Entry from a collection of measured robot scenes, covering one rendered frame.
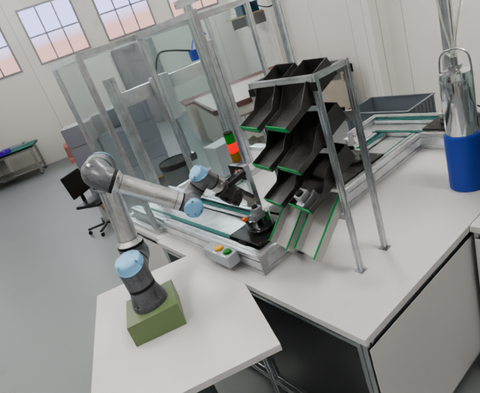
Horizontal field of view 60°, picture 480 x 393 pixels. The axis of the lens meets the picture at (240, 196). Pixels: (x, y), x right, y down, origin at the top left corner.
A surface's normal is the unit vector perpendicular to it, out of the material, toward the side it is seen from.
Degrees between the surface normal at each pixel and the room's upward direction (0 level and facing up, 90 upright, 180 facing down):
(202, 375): 0
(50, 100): 90
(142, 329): 90
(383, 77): 90
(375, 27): 90
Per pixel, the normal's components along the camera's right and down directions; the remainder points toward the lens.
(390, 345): 0.61, 0.13
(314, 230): -0.80, -0.30
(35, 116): 0.28, 0.30
